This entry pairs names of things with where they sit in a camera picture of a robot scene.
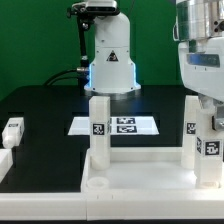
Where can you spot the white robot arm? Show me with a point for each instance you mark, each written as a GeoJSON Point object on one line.
{"type": "Point", "coordinates": [199, 30]}

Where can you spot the white marker plate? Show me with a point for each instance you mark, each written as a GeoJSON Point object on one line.
{"type": "Point", "coordinates": [130, 125]}

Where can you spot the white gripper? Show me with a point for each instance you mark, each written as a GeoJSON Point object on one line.
{"type": "Point", "coordinates": [203, 70]}

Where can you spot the white desk top tray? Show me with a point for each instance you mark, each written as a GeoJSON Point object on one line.
{"type": "Point", "coordinates": [156, 169]}

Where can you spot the white front rail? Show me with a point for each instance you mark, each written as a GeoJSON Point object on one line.
{"type": "Point", "coordinates": [122, 206]}

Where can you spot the white left corner block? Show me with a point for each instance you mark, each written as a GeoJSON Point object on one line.
{"type": "Point", "coordinates": [6, 161]}

